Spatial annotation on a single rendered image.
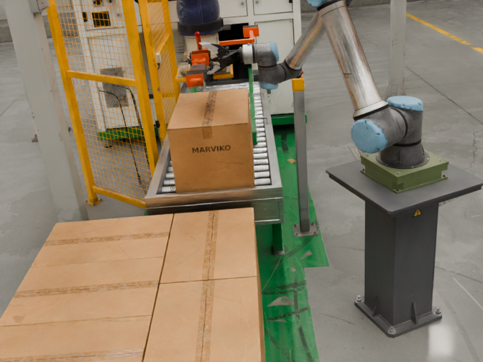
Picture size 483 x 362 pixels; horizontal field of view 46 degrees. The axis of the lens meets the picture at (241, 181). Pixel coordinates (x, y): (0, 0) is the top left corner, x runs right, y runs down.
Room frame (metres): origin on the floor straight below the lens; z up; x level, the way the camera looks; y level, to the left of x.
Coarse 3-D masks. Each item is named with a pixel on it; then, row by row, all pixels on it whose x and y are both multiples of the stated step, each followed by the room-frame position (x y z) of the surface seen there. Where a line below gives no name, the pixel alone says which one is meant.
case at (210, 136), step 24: (192, 96) 3.18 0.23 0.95; (216, 96) 3.13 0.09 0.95; (240, 96) 3.08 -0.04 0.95; (192, 120) 2.76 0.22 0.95; (216, 120) 2.72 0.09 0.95; (240, 120) 2.69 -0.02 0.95; (192, 144) 2.65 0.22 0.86; (216, 144) 2.65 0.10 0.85; (240, 144) 2.64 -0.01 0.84; (192, 168) 2.65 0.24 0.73; (216, 168) 2.65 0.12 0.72; (240, 168) 2.64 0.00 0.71
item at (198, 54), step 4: (192, 52) 2.76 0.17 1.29; (196, 52) 2.75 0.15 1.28; (200, 52) 2.75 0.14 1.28; (204, 52) 2.75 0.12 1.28; (208, 52) 2.71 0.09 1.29; (192, 56) 2.68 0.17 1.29; (196, 56) 2.68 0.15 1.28; (200, 56) 2.68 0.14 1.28; (204, 56) 2.68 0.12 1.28; (208, 56) 2.69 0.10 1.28; (192, 60) 2.68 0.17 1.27; (208, 60) 2.68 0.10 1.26; (192, 64) 2.68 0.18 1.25; (208, 64) 2.68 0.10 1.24
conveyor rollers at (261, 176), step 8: (200, 88) 4.81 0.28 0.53; (208, 88) 4.73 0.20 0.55; (216, 88) 4.72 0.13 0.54; (224, 88) 4.71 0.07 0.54; (232, 88) 4.71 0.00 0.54; (240, 88) 4.64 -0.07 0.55; (248, 88) 4.62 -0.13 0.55; (256, 88) 4.62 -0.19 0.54; (256, 96) 4.43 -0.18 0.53; (256, 104) 4.17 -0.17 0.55; (256, 112) 3.99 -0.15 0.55; (256, 120) 3.81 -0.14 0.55; (256, 144) 3.36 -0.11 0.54; (264, 144) 3.36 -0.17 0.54; (256, 152) 3.26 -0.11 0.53; (264, 152) 3.26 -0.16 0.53; (256, 160) 3.10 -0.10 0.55; (264, 160) 3.09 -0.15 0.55; (168, 168) 3.11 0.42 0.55; (256, 168) 3.00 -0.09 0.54; (264, 168) 2.99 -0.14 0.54; (168, 176) 3.02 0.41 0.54; (256, 176) 2.91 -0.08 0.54; (264, 176) 2.90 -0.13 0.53; (168, 184) 2.92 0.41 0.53; (256, 184) 2.81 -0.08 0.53; (264, 184) 2.81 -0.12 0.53; (168, 192) 2.83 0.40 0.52; (176, 192) 2.77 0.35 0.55
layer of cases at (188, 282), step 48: (48, 240) 2.40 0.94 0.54; (96, 240) 2.35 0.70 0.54; (144, 240) 2.31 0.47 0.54; (192, 240) 2.27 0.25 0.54; (240, 240) 2.23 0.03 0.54; (48, 288) 1.99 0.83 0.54; (96, 288) 1.96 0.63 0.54; (144, 288) 1.92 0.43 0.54; (192, 288) 1.89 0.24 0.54; (240, 288) 1.86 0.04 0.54; (0, 336) 1.71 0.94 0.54; (48, 336) 1.68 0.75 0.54; (96, 336) 1.66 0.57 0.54; (144, 336) 1.63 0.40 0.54; (192, 336) 1.61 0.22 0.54; (240, 336) 1.58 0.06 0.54
